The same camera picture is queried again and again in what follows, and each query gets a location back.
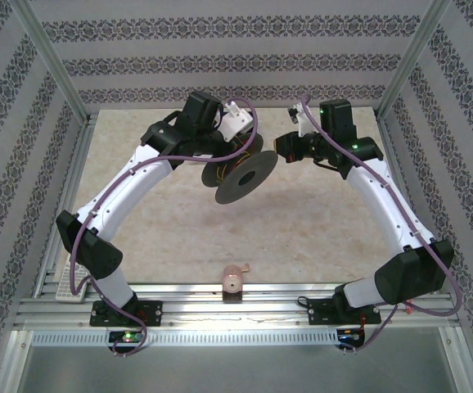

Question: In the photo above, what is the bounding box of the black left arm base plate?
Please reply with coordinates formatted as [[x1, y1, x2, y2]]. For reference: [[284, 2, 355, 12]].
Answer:
[[90, 300, 164, 328]]

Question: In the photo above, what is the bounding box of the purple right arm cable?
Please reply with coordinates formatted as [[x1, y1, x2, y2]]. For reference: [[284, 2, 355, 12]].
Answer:
[[300, 93, 463, 355]]

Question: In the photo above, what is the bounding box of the yellow cable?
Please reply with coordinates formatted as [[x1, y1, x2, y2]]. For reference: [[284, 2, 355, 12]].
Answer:
[[214, 138, 262, 183]]

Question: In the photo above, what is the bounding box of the white calculator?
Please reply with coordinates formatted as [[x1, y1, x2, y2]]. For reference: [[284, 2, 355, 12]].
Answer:
[[55, 257, 86, 304]]

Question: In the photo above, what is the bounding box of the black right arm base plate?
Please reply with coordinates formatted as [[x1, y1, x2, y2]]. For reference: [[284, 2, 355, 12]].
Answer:
[[308, 297, 381, 328]]

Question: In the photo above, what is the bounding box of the aluminium mounting rail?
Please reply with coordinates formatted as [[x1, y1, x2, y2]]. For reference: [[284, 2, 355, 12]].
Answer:
[[15, 281, 461, 328]]

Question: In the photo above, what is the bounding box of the black cable spool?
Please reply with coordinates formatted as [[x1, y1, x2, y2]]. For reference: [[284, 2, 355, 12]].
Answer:
[[200, 133, 279, 205]]

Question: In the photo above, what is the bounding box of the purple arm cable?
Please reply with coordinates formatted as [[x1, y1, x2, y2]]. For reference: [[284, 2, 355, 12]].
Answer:
[[300, 93, 463, 355], [69, 97, 260, 358]]

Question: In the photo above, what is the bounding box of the slotted cable duct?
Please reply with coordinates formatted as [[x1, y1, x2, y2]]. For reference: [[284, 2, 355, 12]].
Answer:
[[30, 330, 443, 347]]

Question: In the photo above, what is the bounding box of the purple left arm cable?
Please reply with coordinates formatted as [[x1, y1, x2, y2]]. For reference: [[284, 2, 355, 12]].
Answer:
[[69, 97, 260, 358]]

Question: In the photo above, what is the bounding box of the aluminium frame post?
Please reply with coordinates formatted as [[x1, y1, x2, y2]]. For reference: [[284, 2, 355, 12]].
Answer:
[[9, 0, 90, 124], [375, 0, 453, 120]]

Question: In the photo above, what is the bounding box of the grey metal panel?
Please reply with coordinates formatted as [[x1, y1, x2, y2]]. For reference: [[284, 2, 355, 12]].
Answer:
[[13, 346, 465, 393]]

